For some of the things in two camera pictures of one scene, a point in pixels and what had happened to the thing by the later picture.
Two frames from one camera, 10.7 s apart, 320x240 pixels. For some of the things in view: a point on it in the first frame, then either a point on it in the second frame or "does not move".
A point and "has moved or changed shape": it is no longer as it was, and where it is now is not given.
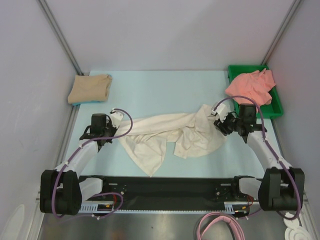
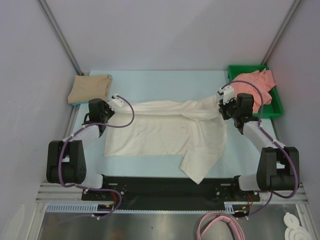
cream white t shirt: (191, 134) has moved or changed shape
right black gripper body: (222, 126) to (224, 110)
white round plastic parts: (294, 231) does not move
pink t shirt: (255, 85) does not move
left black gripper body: (109, 130) to (108, 112)
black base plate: (136, 193) does not move
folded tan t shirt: (89, 88) does not move
